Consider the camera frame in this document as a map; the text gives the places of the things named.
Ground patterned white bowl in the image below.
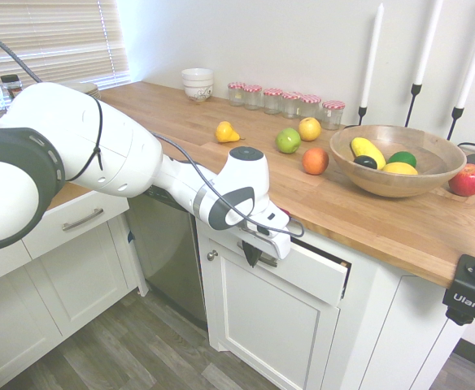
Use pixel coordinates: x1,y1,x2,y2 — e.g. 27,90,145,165
182,84,214,102

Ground white island cabinet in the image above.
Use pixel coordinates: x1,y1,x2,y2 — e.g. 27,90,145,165
194,210,466,390

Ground red apple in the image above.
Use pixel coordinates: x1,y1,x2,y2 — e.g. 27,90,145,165
448,162,475,197

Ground black cable tie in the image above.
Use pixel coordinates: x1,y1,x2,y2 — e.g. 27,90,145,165
64,97,104,183

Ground long metal cabinet handle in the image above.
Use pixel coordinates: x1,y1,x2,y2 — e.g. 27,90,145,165
61,208,104,232

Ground black Ulanzi clamp mount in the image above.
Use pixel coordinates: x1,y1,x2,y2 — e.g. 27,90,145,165
442,229,475,327

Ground glass jar red checkered lid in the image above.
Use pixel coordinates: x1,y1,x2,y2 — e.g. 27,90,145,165
227,82,246,107
321,100,346,131
299,94,322,123
281,91,303,119
243,84,264,111
263,88,284,115

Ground white window blinds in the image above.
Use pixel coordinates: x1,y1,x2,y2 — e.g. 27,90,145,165
0,0,132,93

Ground white drawer with wooden inside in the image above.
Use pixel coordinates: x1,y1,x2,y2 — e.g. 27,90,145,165
209,231,352,306

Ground stack of white plates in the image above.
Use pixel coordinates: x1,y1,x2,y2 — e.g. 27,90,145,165
68,82,102,101

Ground black avocado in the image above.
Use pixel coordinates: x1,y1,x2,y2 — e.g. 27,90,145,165
353,155,379,170

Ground green apple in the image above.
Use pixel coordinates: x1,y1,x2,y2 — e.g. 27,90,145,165
275,128,303,154

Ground yellow pear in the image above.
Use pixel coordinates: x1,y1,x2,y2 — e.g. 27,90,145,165
214,120,242,144

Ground stainless steel dishwasher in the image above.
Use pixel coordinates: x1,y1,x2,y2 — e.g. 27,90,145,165
125,188,208,330

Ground orange peach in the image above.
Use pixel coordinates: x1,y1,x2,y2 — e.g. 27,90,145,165
301,147,330,176

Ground green lime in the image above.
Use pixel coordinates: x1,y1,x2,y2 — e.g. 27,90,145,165
386,150,418,168

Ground yellow banana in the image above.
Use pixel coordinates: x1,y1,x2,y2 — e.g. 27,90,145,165
350,136,386,171

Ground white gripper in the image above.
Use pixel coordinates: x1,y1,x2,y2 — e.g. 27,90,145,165
236,223,292,270

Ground large wooden bowl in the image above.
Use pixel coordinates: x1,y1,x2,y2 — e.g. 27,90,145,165
329,124,468,199

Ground white side cabinet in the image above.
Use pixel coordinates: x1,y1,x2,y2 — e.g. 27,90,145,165
0,190,149,390

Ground spice jar black lid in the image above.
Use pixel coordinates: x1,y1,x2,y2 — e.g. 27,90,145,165
0,74,22,98

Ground yellow lemon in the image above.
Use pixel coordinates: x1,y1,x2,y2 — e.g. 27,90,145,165
381,161,419,176

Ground grey braided cable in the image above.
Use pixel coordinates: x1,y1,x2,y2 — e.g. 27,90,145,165
0,24,306,239

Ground yellow apple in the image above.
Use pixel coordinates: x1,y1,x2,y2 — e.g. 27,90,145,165
298,117,322,142

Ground plain white bowl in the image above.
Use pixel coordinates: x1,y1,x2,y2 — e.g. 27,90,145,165
181,67,215,88

